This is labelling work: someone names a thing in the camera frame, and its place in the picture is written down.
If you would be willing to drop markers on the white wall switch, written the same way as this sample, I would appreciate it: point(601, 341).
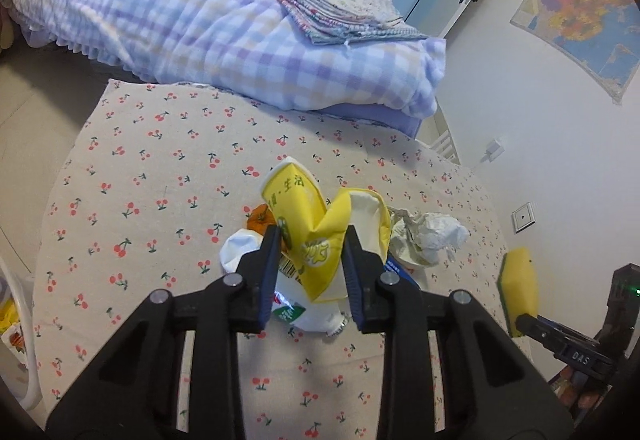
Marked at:
point(524, 218)

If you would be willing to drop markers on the yellow green sponge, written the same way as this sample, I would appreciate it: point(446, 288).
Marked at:
point(520, 290)

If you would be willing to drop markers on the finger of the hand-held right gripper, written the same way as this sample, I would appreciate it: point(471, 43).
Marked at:
point(570, 347)

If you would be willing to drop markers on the wall map poster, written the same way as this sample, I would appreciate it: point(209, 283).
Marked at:
point(580, 14)

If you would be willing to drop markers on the plaid bed blanket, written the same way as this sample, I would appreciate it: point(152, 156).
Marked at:
point(200, 19)

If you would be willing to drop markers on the orange snack wrapper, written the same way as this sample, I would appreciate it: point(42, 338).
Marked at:
point(259, 218)

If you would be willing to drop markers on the white wall plug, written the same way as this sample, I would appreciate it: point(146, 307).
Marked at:
point(494, 149)

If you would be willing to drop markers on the folded striped cloth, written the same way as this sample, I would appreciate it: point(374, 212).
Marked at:
point(340, 12)

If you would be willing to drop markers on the yellow paper packet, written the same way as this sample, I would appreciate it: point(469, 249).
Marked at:
point(305, 215)

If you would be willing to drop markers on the purple bed sheet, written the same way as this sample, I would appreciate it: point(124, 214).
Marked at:
point(375, 117)

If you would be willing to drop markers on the small white plastic bottle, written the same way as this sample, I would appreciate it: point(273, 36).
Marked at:
point(240, 247)

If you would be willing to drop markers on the white dotted trash bin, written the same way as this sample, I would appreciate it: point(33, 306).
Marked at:
point(22, 320)

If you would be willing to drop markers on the crumpled white paper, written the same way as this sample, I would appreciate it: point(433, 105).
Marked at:
point(430, 235)

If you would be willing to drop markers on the cherry print tablecloth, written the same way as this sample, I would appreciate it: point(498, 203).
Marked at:
point(165, 159)

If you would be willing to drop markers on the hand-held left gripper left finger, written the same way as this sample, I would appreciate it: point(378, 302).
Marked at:
point(269, 265)

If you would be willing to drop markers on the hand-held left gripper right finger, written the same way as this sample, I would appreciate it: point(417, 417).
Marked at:
point(352, 270)

